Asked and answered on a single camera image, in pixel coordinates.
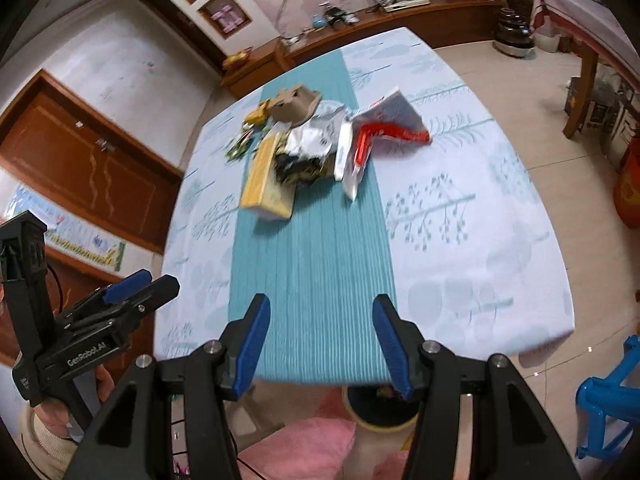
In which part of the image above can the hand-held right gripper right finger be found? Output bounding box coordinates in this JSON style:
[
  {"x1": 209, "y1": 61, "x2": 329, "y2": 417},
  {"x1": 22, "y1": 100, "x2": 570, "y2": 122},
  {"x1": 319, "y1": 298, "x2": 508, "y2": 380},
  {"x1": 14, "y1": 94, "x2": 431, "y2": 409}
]
[{"x1": 371, "y1": 294, "x2": 583, "y2": 480}]

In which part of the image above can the blue plastic stool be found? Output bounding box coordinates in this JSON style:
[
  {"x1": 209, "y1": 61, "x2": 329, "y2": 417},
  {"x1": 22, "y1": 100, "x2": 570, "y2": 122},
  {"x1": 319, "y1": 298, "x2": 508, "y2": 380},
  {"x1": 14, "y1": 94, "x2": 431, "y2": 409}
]
[{"x1": 574, "y1": 334, "x2": 640, "y2": 461}]

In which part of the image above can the brown wooden door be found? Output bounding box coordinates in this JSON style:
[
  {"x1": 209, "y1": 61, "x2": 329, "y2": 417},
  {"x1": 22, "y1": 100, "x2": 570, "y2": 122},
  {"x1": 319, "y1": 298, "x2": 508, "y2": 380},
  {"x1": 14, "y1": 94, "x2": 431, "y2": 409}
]
[{"x1": 0, "y1": 70, "x2": 183, "y2": 256}]

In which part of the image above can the person's leg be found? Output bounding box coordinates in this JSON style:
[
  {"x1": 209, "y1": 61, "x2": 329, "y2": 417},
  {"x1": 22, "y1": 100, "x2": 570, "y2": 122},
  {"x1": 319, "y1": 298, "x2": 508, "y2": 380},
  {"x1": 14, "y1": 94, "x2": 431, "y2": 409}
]
[
  {"x1": 237, "y1": 392, "x2": 358, "y2": 480},
  {"x1": 357, "y1": 447, "x2": 413, "y2": 480}
]

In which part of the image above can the yellow snack wrapper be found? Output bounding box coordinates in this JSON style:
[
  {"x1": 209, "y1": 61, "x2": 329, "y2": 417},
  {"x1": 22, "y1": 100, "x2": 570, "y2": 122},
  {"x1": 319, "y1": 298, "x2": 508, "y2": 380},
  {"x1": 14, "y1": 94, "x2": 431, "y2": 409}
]
[{"x1": 244, "y1": 101, "x2": 273, "y2": 126}]

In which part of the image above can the round black trash bin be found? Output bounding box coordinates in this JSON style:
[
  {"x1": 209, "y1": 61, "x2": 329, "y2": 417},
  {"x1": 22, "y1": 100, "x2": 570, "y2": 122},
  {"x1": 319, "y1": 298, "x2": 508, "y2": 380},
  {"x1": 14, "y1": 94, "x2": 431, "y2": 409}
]
[{"x1": 345, "y1": 385, "x2": 421, "y2": 433}]

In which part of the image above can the long wooden tv cabinet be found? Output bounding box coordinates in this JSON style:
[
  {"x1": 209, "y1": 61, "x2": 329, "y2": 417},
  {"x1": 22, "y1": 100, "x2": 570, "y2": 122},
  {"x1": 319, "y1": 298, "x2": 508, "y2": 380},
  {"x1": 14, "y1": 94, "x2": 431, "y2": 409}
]
[{"x1": 277, "y1": 0, "x2": 506, "y2": 63}]

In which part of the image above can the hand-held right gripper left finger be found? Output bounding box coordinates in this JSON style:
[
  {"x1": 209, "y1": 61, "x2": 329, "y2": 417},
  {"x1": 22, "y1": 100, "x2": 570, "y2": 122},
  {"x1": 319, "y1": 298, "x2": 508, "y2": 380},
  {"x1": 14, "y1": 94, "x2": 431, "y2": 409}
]
[{"x1": 62, "y1": 292, "x2": 273, "y2": 480}]

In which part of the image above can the white plastic packet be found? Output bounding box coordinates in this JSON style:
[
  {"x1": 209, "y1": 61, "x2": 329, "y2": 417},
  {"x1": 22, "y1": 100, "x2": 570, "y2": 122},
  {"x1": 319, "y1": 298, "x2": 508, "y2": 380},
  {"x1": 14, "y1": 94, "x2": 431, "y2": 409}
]
[{"x1": 332, "y1": 120, "x2": 383, "y2": 202}]

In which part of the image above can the small green wrapper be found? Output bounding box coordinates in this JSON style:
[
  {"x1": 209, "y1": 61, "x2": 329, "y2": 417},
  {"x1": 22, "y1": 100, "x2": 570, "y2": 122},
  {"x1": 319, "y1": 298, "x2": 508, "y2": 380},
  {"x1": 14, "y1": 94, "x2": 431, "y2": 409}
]
[{"x1": 225, "y1": 130, "x2": 261, "y2": 161}]

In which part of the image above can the wall growth chart poster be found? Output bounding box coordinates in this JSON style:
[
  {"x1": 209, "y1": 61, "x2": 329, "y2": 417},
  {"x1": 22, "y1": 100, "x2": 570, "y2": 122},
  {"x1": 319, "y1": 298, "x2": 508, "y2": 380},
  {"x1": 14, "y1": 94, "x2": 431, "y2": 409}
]
[{"x1": 0, "y1": 182, "x2": 126, "y2": 276}]

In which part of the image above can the grey and red printed bag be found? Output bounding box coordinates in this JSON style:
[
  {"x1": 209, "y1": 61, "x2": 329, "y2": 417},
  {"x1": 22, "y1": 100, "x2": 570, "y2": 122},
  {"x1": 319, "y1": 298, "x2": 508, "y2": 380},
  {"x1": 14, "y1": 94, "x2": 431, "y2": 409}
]
[{"x1": 350, "y1": 87, "x2": 432, "y2": 145}]

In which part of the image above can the wooden table with floral cloth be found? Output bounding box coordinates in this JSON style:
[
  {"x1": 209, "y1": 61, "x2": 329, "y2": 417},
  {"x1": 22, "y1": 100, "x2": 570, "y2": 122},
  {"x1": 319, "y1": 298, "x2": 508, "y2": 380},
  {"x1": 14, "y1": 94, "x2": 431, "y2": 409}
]
[{"x1": 537, "y1": 0, "x2": 640, "y2": 138}]

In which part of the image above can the small wooden cabinet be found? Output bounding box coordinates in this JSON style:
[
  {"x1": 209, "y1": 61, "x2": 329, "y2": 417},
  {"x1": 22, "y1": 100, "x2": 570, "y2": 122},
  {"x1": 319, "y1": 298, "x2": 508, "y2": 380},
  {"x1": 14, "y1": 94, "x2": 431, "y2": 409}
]
[{"x1": 220, "y1": 42, "x2": 291, "y2": 98}]

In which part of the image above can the black gadget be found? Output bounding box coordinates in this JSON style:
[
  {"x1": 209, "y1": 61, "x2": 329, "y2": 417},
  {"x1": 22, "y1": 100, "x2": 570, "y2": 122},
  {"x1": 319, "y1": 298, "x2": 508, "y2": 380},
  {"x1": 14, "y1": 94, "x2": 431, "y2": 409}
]
[{"x1": 325, "y1": 6, "x2": 358, "y2": 25}]

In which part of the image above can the person's left hand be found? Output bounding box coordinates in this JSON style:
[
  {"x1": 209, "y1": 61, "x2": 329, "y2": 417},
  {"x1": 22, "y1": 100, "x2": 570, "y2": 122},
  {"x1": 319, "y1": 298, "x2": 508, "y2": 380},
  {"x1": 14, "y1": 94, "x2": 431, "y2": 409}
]
[{"x1": 32, "y1": 364, "x2": 115, "y2": 443}]

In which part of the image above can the person's left forearm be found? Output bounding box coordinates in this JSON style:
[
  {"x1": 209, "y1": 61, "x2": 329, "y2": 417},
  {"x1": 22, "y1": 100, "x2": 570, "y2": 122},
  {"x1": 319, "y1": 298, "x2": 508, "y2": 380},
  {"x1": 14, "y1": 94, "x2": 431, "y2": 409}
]
[{"x1": 17, "y1": 405, "x2": 88, "y2": 478}]

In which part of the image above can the person's left leg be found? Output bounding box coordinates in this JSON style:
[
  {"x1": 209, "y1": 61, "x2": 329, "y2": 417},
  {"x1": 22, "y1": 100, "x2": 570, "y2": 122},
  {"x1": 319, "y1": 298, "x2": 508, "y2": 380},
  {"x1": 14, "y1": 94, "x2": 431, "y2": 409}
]
[{"x1": 237, "y1": 392, "x2": 358, "y2": 480}]

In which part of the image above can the long yellow box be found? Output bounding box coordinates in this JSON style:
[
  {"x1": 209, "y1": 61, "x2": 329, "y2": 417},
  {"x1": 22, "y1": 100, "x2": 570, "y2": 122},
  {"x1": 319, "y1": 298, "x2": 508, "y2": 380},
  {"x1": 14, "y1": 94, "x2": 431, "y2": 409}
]
[{"x1": 239, "y1": 132, "x2": 296, "y2": 221}]

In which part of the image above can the black rice cooker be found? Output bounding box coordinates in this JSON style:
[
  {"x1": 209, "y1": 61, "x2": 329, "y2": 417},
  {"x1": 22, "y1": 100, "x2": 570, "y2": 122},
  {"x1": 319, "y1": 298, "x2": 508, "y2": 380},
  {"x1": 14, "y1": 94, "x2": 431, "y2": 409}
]
[{"x1": 494, "y1": 7, "x2": 536, "y2": 58}]

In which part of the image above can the yellow fruit bowl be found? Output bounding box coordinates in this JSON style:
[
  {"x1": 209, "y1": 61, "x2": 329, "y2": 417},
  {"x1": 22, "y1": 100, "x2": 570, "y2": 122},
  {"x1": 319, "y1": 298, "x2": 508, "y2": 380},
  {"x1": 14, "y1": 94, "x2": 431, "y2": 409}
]
[{"x1": 221, "y1": 49, "x2": 252, "y2": 71}]

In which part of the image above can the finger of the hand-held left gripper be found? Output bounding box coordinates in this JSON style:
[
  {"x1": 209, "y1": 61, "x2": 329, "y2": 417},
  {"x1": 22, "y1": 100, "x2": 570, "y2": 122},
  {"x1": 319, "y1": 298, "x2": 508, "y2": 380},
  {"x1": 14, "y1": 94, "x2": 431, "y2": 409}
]
[
  {"x1": 107, "y1": 275, "x2": 181, "y2": 331},
  {"x1": 82, "y1": 270, "x2": 153, "y2": 313}
]

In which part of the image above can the orange plastic bucket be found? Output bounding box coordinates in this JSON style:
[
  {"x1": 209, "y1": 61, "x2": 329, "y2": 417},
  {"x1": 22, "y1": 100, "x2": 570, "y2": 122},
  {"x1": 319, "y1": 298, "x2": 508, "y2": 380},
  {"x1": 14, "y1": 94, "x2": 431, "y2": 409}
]
[{"x1": 612, "y1": 135, "x2": 640, "y2": 228}]

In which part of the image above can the person's right leg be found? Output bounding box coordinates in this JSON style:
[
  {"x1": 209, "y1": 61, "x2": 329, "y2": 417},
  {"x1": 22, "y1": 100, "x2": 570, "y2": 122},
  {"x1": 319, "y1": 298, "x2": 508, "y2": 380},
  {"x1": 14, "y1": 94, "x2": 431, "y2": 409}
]
[{"x1": 357, "y1": 447, "x2": 413, "y2": 480}]

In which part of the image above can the brown pulp cup carrier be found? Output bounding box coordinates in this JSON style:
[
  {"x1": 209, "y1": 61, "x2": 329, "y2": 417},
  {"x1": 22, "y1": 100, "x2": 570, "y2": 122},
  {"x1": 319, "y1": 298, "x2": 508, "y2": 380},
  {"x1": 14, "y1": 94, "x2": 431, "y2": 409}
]
[{"x1": 270, "y1": 86, "x2": 323, "y2": 126}]

